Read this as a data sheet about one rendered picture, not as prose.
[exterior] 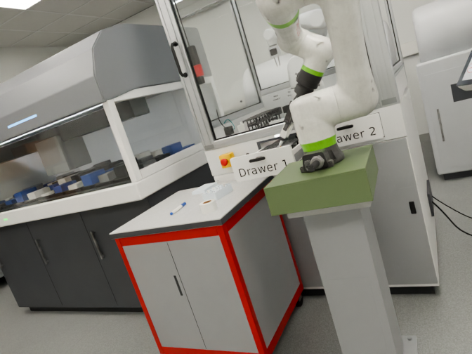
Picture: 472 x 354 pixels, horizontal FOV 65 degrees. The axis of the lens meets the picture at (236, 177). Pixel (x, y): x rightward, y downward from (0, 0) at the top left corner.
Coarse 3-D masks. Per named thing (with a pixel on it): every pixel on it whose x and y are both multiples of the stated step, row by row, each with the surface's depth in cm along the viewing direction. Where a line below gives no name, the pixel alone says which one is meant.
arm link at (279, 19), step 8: (256, 0) 105; (264, 0) 102; (272, 0) 101; (280, 0) 101; (288, 0) 101; (296, 0) 102; (264, 8) 104; (272, 8) 103; (280, 8) 103; (288, 8) 104; (296, 8) 105; (264, 16) 110; (272, 16) 106; (280, 16) 106; (288, 16) 108; (296, 16) 115; (272, 24) 114; (280, 24) 113; (288, 24) 115
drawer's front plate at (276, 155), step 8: (256, 152) 159; (264, 152) 157; (272, 152) 156; (280, 152) 154; (288, 152) 153; (232, 160) 165; (240, 160) 163; (248, 160) 162; (264, 160) 158; (272, 160) 157; (280, 160) 155; (288, 160) 154; (232, 168) 166; (240, 168) 164; (248, 168) 163; (256, 168) 161; (272, 168) 158; (280, 168) 156; (240, 176) 166; (248, 176) 164; (256, 176) 162; (264, 176) 161
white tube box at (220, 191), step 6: (216, 186) 183; (222, 186) 180; (228, 186) 178; (204, 192) 177; (210, 192) 174; (216, 192) 171; (222, 192) 174; (228, 192) 177; (204, 198) 176; (210, 198) 173; (216, 198) 171
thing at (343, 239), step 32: (320, 224) 131; (352, 224) 127; (320, 256) 135; (352, 256) 130; (352, 288) 134; (384, 288) 138; (352, 320) 138; (384, 320) 133; (352, 352) 142; (384, 352) 137; (416, 352) 148
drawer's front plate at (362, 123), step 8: (352, 120) 167; (360, 120) 166; (368, 120) 164; (376, 120) 163; (336, 128) 171; (352, 128) 168; (360, 128) 167; (368, 128) 165; (376, 128) 164; (336, 136) 172; (352, 136) 169; (360, 136) 168; (368, 136) 166; (376, 136) 165; (344, 144) 172
